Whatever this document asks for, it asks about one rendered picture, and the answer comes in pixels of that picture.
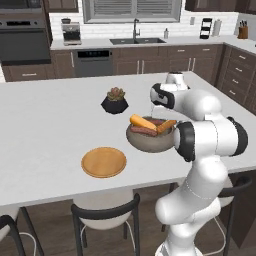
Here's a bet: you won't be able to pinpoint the dark brown sausage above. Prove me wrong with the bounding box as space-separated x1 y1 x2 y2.
145 116 168 127

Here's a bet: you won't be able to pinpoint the long yellow-orange bun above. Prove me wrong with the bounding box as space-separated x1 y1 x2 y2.
129 113 158 131

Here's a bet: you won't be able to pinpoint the short orange bun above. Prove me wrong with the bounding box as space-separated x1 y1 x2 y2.
156 119 178 135

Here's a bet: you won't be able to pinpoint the reddish brown sausage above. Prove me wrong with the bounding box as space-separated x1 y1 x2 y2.
130 125 159 138

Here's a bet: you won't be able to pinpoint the grey bowl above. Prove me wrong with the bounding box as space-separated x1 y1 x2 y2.
125 115 178 154

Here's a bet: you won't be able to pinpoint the round wooden plate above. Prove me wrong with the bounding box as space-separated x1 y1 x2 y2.
80 146 128 179

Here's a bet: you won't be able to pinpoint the succulent in black pot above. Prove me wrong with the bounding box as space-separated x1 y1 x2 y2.
100 86 130 115

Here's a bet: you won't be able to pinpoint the brown base cupboard run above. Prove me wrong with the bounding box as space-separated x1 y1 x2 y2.
49 44 225 80

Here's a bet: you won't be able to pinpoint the dark steel sink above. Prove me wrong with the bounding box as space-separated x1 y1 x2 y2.
109 37 167 46

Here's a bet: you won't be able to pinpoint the grey dishwasher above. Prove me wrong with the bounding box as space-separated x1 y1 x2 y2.
72 48 115 79

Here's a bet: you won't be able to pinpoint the dark tap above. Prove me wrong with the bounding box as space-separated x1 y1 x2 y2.
132 17 142 41

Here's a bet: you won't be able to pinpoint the brown drawer cupboard run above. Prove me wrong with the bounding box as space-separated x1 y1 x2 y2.
215 44 256 117

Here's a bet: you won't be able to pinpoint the window with blinds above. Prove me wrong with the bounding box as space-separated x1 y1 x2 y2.
81 0 183 24

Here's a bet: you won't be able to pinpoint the white paper towel roll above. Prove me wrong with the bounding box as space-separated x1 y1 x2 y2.
212 18 223 38

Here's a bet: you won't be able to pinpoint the silver coffee machine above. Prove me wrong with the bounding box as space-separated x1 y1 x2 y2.
60 17 83 47

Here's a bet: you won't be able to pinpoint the wooden knife block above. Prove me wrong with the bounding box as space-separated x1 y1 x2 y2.
237 20 250 40

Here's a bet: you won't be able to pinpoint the brown drawer below oven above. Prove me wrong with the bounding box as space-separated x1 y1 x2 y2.
1 63 56 83

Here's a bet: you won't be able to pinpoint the dark microwave oven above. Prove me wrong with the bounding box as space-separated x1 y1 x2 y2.
0 0 43 10

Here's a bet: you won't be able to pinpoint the dark brown wall cupboards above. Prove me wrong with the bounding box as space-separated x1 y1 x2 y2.
184 0 256 15

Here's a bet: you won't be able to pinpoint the brown wall cupboard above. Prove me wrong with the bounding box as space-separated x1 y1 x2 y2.
43 0 80 14

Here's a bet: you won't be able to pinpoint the dark wall oven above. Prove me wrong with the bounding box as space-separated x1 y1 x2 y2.
0 15 53 66

